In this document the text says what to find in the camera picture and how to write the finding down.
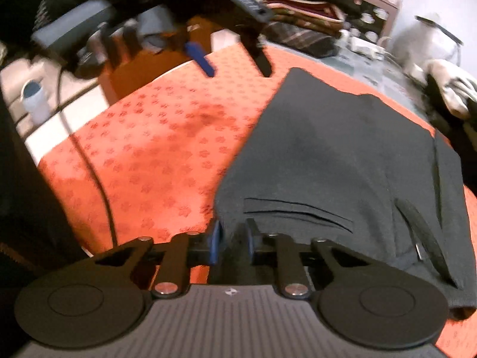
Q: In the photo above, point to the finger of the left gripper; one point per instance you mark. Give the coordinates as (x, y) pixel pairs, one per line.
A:
(196, 53)
(250, 40)

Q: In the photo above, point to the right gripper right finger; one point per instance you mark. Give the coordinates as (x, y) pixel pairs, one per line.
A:
(281, 253)

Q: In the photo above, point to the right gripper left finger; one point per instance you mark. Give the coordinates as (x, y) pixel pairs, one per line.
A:
(183, 252)

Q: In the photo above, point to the dark grey trousers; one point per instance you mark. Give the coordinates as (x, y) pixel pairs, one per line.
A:
(322, 163)

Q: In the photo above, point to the grey plaid folded garment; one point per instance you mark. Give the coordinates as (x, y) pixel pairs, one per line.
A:
(309, 42)

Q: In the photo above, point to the wooden chair left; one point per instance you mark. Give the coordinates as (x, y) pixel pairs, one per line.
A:
(135, 72)

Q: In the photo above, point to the maroon white folded garment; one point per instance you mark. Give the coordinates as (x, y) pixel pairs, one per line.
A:
(307, 8)

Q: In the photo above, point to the orange patterned table mat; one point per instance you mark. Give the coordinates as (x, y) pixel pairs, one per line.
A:
(162, 152)

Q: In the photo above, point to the pink water dispenser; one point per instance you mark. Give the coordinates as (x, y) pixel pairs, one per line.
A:
(376, 19)

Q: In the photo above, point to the white power strip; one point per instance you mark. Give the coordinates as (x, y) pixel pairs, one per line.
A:
(367, 49)

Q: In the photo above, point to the light blue bin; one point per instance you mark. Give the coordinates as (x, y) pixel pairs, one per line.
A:
(35, 102)

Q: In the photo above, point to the checkered tablecloth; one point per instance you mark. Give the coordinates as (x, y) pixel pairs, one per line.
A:
(332, 62)

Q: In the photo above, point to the person dark jacket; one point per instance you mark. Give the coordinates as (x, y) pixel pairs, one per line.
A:
(34, 226)

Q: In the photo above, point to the white plastic bag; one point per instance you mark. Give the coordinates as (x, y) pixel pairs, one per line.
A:
(425, 39)

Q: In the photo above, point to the cream white sweater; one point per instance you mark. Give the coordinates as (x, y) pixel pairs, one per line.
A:
(457, 88)

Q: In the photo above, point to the black garment right pile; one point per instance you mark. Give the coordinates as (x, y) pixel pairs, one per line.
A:
(456, 130)

